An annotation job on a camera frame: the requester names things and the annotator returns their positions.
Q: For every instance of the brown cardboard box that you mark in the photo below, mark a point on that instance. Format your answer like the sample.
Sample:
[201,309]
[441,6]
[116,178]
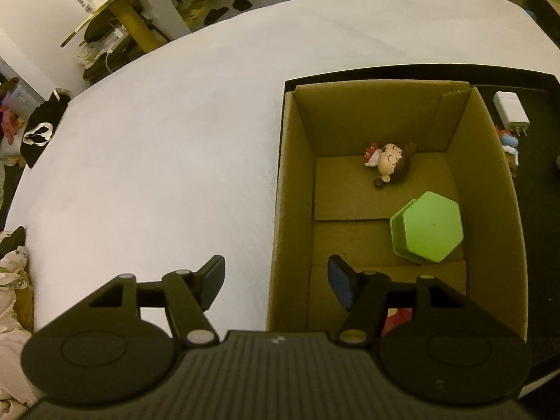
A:
[297,183]

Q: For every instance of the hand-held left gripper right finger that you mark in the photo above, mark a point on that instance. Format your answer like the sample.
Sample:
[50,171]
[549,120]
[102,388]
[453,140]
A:
[341,284]

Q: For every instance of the red object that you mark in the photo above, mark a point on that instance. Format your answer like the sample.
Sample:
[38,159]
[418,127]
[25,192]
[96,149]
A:
[396,317]

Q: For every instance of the white charger plug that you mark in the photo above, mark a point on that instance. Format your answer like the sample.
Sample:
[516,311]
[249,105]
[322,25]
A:
[509,107]

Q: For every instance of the black slipper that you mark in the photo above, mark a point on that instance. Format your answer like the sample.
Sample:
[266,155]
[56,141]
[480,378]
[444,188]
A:
[241,3]
[216,14]

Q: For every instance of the brown-haired doll figurine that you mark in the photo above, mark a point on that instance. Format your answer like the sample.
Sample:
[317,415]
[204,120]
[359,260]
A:
[391,164]

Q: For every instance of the pink plush toys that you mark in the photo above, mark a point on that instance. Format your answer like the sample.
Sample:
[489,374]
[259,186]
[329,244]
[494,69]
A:
[8,124]

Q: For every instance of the pile of light clothes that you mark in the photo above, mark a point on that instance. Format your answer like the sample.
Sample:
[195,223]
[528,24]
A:
[11,315]

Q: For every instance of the green hexagonal box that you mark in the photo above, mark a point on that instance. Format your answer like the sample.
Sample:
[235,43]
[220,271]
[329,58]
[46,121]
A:
[431,227]

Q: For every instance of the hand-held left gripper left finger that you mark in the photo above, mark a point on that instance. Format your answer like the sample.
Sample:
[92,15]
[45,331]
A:
[212,278]

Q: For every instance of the round yellow-edged table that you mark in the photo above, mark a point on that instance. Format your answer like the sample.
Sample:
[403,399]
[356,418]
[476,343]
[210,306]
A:
[127,8]

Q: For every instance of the black and white cloth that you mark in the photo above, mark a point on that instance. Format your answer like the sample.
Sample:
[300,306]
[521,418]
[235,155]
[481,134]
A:
[43,140]

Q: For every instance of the black tray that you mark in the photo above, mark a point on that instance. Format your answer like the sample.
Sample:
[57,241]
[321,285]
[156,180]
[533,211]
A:
[540,175]

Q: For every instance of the blue and red figurine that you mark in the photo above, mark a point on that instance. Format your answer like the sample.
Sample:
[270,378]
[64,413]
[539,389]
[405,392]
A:
[509,142]

